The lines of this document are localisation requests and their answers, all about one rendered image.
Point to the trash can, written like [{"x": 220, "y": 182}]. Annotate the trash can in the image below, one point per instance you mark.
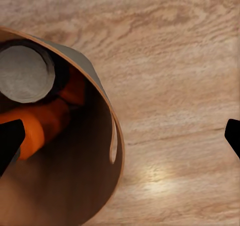
[{"x": 71, "y": 179}]

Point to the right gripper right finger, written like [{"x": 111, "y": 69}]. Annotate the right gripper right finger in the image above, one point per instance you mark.
[{"x": 232, "y": 134}]

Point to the can of soda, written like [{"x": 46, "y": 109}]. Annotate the can of soda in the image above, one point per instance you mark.
[
  {"x": 42, "y": 120},
  {"x": 78, "y": 91},
  {"x": 30, "y": 72}
]

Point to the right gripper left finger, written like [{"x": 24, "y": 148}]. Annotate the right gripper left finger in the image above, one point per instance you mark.
[{"x": 12, "y": 135}]

